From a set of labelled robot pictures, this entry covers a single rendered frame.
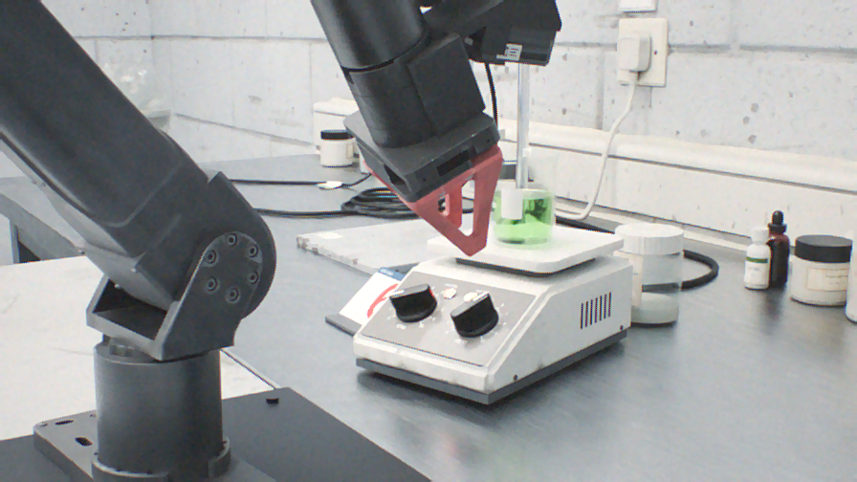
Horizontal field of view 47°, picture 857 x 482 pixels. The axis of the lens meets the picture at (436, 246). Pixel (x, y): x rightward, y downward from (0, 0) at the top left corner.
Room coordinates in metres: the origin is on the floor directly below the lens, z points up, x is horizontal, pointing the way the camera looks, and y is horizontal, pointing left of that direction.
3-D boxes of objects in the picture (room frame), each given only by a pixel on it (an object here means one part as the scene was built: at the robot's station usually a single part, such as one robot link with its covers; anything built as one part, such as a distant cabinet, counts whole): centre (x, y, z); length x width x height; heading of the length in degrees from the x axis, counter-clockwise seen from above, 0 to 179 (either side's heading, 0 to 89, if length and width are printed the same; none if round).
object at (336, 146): (1.85, 0.19, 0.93); 0.06 x 0.06 x 0.06
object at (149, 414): (0.48, 0.14, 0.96); 0.20 x 0.07 x 0.08; 41
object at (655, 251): (0.84, -0.19, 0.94); 0.06 x 0.06 x 0.08
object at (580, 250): (0.77, -0.07, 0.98); 0.12 x 0.12 x 0.01; 51
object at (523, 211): (0.75, -0.07, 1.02); 0.06 x 0.05 x 0.08; 1
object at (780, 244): (0.97, -0.34, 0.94); 0.03 x 0.03 x 0.07
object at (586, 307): (0.75, -0.06, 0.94); 0.22 x 0.13 x 0.08; 141
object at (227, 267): (0.49, 0.14, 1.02); 0.09 x 0.06 x 0.06; 43
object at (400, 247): (1.15, -0.01, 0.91); 0.30 x 0.20 x 0.01; 124
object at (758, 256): (0.94, -0.32, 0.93); 0.02 x 0.02 x 0.06
